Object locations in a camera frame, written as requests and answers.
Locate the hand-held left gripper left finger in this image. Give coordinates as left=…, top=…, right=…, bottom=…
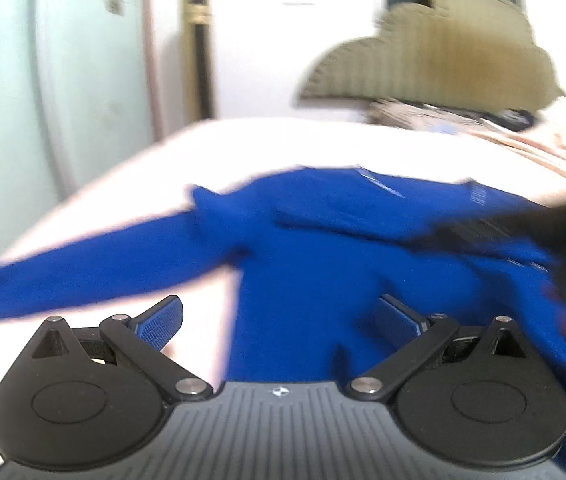
left=30, top=294, right=214, bottom=404

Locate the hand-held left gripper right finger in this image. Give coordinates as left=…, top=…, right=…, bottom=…
left=346, top=293, right=534, bottom=402

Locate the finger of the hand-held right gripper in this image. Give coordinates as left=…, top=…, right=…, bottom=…
left=403, top=217, right=554, bottom=266

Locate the blue sweater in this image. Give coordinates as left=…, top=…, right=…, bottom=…
left=0, top=165, right=566, bottom=461

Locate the peach blanket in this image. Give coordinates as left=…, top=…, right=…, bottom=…
left=463, top=97, right=566, bottom=207

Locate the pink bed sheet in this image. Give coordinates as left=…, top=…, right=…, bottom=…
left=0, top=117, right=566, bottom=381

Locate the black cloth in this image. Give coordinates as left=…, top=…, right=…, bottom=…
left=500, top=108, right=535, bottom=130

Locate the brown patterned pillow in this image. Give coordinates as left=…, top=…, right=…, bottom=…
left=367, top=98, right=509, bottom=135

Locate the olive padded headboard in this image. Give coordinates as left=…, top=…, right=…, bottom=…
left=299, top=0, right=566, bottom=111

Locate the pale wardrobe door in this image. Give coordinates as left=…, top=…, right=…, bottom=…
left=0, top=0, right=160, bottom=206

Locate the gold tower fan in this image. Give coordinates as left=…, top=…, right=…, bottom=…
left=179, top=0, right=214, bottom=122

